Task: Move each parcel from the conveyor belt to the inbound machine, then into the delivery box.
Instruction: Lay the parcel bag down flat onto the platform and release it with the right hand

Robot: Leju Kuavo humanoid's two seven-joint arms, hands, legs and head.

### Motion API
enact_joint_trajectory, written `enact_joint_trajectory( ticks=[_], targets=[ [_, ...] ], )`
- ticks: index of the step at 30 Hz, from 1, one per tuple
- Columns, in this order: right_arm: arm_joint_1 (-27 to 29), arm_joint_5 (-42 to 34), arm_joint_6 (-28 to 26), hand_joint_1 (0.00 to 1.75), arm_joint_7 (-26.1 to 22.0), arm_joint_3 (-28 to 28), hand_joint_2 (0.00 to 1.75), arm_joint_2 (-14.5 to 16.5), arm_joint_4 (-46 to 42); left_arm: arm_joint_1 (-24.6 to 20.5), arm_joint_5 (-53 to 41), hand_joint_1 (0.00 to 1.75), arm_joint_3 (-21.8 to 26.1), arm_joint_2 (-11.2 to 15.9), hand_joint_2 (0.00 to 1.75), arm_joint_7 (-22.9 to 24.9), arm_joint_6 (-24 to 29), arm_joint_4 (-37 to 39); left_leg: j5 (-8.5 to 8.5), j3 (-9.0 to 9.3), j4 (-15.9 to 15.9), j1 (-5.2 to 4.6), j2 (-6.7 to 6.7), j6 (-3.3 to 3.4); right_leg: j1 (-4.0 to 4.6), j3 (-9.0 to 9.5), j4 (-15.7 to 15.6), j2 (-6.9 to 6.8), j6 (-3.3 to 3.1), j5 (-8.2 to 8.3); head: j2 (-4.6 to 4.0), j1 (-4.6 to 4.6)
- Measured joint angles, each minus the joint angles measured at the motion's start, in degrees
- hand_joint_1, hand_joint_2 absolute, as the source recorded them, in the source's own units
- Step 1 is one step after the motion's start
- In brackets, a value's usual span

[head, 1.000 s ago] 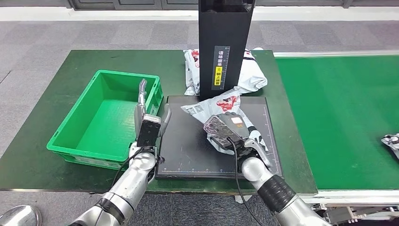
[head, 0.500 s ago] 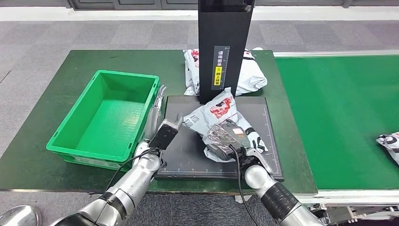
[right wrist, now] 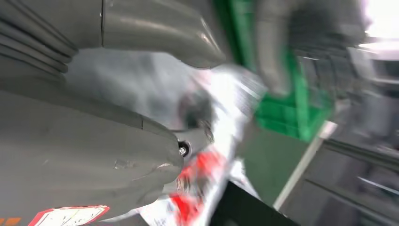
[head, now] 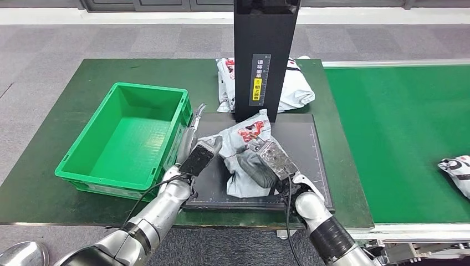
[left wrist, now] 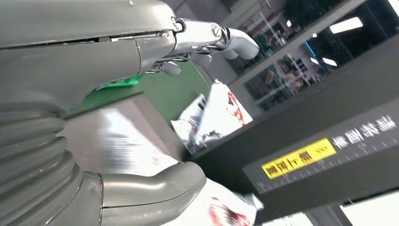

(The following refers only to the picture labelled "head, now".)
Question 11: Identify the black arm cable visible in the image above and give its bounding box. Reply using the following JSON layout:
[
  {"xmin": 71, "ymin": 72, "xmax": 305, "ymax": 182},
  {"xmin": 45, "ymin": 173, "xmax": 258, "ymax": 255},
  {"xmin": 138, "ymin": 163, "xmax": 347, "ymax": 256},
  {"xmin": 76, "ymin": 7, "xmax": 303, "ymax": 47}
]
[
  {"xmin": 283, "ymin": 175, "xmax": 304, "ymax": 266},
  {"xmin": 122, "ymin": 172, "xmax": 192, "ymax": 227}
]

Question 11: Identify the silver robot body dome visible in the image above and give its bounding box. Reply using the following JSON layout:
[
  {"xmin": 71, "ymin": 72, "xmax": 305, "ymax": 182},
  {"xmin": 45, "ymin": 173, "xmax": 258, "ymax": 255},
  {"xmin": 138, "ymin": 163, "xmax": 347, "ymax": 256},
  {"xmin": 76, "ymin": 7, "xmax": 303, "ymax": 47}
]
[{"xmin": 0, "ymin": 241, "xmax": 50, "ymax": 266}]

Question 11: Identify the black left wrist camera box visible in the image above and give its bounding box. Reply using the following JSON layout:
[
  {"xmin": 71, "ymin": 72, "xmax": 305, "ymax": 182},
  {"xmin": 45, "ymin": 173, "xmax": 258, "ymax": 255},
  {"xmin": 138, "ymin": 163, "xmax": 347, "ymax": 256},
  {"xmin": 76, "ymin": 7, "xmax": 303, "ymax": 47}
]
[{"xmin": 178, "ymin": 143, "xmax": 216, "ymax": 177}]

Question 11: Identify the green plastic crate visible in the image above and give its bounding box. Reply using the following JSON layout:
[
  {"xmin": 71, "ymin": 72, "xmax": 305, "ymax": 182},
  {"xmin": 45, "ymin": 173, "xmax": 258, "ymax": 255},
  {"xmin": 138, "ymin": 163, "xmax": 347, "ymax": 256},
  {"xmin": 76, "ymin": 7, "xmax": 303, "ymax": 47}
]
[{"xmin": 54, "ymin": 81, "xmax": 193, "ymax": 203}]

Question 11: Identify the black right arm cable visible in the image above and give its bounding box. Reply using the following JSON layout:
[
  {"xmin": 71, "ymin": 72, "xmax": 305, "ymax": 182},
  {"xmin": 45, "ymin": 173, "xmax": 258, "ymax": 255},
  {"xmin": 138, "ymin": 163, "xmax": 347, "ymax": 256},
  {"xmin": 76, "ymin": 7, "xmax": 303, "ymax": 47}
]
[{"xmin": 283, "ymin": 175, "xmax": 304, "ymax": 266}]

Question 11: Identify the green conveyor belt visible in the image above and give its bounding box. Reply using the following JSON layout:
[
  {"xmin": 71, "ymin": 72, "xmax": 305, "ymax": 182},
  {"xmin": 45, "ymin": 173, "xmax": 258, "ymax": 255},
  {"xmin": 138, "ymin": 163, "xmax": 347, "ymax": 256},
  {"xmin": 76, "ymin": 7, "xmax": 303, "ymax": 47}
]
[{"xmin": 325, "ymin": 65, "xmax": 470, "ymax": 224}]

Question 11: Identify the aluminium conveyor frame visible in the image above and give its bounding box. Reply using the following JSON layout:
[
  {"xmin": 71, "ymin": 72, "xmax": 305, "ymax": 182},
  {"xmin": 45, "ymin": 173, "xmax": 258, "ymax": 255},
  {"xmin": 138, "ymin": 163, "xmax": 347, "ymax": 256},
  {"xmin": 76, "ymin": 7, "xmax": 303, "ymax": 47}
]
[{"xmin": 322, "ymin": 58, "xmax": 470, "ymax": 266}]

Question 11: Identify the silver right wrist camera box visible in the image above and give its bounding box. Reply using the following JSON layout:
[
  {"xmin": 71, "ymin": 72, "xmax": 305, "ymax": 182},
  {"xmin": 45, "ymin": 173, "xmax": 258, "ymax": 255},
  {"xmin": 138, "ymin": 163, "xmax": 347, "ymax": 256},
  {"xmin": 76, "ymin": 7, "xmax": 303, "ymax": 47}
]
[{"xmin": 253, "ymin": 140, "xmax": 300, "ymax": 181}]

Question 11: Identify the black inbound scanner machine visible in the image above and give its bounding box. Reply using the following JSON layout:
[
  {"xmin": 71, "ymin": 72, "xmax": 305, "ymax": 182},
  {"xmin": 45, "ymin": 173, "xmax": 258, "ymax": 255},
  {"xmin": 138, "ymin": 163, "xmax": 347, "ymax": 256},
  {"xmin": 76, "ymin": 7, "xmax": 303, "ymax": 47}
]
[{"xmin": 182, "ymin": 0, "xmax": 335, "ymax": 214}]

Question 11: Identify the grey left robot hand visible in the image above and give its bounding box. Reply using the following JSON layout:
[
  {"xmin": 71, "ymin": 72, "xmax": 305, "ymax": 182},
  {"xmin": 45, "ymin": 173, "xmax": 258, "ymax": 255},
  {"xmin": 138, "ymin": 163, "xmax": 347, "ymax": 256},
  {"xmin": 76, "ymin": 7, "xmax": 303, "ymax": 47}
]
[{"xmin": 175, "ymin": 103, "xmax": 223, "ymax": 167}]

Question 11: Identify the white poly mailer parcel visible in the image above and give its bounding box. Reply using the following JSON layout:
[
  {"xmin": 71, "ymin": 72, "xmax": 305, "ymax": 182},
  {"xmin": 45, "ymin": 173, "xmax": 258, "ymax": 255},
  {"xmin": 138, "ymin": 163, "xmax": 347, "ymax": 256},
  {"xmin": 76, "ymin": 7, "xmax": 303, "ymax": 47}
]
[
  {"xmin": 216, "ymin": 55, "xmax": 316, "ymax": 114},
  {"xmin": 198, "ymin": 109, "xmax": 291, "ymax": 199},
  {"xmin": 437, "ymin": 155, "xmax": 470, "ymax": 200}
]

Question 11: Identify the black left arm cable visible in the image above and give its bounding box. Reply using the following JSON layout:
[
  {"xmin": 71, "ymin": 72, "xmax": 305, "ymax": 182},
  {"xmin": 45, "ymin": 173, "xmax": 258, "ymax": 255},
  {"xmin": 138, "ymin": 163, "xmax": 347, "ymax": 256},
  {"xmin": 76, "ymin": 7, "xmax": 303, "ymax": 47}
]
[{"xmin": 122, "ymin": 172, "xmax": 192, "ymax": 227}]

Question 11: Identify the dark grey door frame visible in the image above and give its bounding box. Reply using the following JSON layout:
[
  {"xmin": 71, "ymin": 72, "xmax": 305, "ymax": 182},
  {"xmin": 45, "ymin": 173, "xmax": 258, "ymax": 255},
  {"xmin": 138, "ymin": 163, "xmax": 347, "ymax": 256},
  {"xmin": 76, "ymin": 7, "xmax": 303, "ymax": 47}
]
[{"xmin": 79, "ymin": 0, "xmax": 417, "ymax": 13}]

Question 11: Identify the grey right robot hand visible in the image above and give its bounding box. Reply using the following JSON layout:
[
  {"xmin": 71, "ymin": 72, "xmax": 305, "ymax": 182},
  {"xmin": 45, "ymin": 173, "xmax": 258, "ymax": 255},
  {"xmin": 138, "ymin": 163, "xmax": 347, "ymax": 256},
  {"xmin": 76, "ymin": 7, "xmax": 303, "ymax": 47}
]
[{"xmin": 237, "ymin": 141, "xmax": 299, "ymax": 196}]

